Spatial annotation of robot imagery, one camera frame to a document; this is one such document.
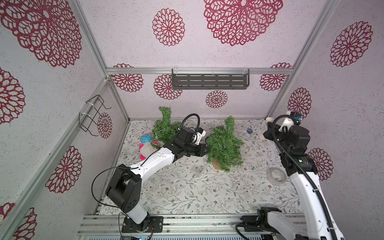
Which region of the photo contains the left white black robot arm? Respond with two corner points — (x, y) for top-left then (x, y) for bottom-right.
(106, 127), (209, 225)

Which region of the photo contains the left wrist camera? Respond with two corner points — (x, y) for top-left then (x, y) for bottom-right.
(193, 127), (206, 145)

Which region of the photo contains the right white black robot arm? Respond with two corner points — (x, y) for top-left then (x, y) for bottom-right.
(263, 122), (345, 240)

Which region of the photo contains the grey wall shelf rack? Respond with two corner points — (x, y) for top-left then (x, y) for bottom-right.
(171, 69), (250, 90)

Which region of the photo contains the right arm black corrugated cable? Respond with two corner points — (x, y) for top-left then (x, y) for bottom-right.
(233, 114), (340, 240)

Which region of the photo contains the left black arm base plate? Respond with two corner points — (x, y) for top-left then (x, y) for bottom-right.
(121, 216), (164, 234)

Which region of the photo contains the small green christmas tree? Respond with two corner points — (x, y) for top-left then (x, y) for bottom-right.
(206, 116), (244, 172)
(151, 107), (181, 150)

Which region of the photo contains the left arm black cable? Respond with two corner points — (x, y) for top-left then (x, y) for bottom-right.
(90, 113), (201, 240)

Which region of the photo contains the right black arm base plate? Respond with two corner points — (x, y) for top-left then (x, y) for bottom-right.
(240, 213), (262, 232)

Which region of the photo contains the aluminium mounting rail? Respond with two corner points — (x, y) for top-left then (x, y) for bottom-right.
(77, 214), (246, 237)

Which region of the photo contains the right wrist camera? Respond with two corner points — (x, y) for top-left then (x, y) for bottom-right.
(279, 111), (303, 133)

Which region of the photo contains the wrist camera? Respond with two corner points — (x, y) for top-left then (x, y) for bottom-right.
(279, 111), (303, 133)
(193, 127), (206, 145)

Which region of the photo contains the pink white plush toy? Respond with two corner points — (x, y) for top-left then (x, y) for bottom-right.
(139, 134), (159, 161)

